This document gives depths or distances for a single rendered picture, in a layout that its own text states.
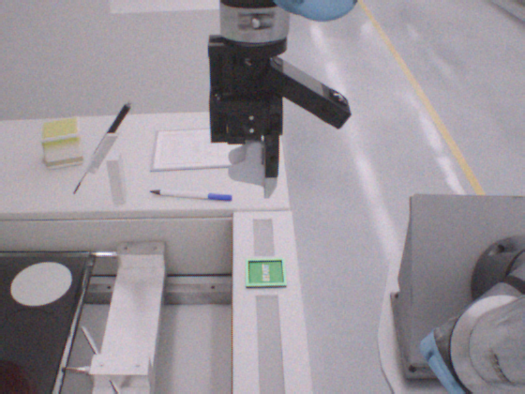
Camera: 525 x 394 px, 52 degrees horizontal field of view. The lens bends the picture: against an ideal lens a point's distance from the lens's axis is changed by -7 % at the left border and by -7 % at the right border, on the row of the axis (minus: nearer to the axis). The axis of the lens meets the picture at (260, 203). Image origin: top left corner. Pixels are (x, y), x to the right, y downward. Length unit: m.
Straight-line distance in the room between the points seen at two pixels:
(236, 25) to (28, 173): 0.62
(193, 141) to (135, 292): 0.34
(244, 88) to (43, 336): 0.46
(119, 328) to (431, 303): 0.46
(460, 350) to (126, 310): 0.51
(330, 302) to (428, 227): 1.30
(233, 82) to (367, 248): 1.81
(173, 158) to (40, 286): 0.34
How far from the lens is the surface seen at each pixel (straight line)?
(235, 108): 0.63
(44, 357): 0.84
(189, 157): 1.07
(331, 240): 2.41
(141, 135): 1.16
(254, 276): 0.81
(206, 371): 0.88
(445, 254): 0.87
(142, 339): 0.86
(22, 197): 1.05
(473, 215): 0.89
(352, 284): 2.22
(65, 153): 1.08
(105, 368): 0.80
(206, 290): 0.96
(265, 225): 0.91
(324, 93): 0.66
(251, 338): 0.74
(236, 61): 0.63
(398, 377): 0.90
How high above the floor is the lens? 1.52
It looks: 36 degrees down
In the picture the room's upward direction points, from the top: straight up
